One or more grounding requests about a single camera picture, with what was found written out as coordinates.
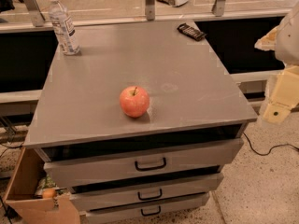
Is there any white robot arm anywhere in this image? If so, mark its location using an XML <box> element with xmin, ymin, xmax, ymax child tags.
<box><xmin>254</xmin><ymin>3</ymin><xmax>299</xmax><ymax>124</ymax></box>

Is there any bottom grey drawer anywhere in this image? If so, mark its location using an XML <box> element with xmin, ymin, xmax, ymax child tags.
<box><xmin>86</xmin><ymin>193</ymin><xmax>209</xmax><ymax>224</ymax></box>

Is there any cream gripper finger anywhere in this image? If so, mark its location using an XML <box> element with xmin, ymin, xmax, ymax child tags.
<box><xmin>254</xmin><ymin>27</ymin><xmax>278</xmax><ymax>51</ymax></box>
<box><xmin>262</xmin><ymin>65</ymin><xmax>299</xmax><ymax>124</ymax></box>

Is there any clear plastic water bottle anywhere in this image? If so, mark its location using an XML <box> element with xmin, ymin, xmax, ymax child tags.
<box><xmin>49</xmin><ymin>0</ymin><xmax>79</xmax><ymax>55</ymax></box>

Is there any red apple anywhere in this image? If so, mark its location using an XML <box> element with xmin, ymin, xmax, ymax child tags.
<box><xmin>120</xmin><ymin>86</ymin><xmax>150</xmax><ymax>118</ymax></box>

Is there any grey drawer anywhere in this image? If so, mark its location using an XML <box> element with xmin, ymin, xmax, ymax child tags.
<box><xmin>44</xmin><ymin>138</ymin><xmax>243</xmax><ymax>188</ymax></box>
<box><xmin>86</xmin><ymin>193</ymin><xmax>209</xmax><ymax>224</ymax></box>
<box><xmin>70</xmin><ymin>173</ymin><xmax>223</xmax><ymax>211</ymax></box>

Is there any orange fruit in box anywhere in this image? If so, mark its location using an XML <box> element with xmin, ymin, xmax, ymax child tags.
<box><xmin>42</xmin><ymin>189</ymin><xmax>57</xmax><ymax>199</ymax></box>

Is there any black rxbar chocolate wrapper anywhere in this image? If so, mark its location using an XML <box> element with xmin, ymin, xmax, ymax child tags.
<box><xmin>178</xmin><ymin>23</ymin><xmax>206</xmax><ymax>41</ymax></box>

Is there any black floor cable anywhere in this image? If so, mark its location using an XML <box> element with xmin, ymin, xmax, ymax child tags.
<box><xmin>242</xmin><ymin>132</ymin><xmax>299</xmax><ymax>157</ymax></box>

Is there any grey drawer cabinet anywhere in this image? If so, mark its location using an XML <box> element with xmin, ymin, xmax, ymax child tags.
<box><xmin>25</xmin><ymin>21</ymin><xmax>256</xmax><ymax>224</ymax></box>

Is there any middle grey drawer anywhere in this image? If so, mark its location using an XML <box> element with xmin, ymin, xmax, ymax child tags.
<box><xmin>70</xmin><ymin>173</ymin><xmax>223</xmax><ymax>211</ymax></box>

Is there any metal railing frame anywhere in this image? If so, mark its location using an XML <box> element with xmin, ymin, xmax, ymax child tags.
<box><xmin>0</xmin><ymin>0</ymin><xmax>299</xmax><ymax>33</ymax></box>

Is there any brown cardboard box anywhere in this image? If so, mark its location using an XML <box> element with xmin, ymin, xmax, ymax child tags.
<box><xmin>4</xmin><ymin>147</ymin><xmax>80</xmax><ymax>224</ymax></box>

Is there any top grey drawer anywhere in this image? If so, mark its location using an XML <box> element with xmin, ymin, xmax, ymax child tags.
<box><xmin>44</xmin><ymin>138</ymin><xmax>243</xmax><ymax>188</ymax></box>

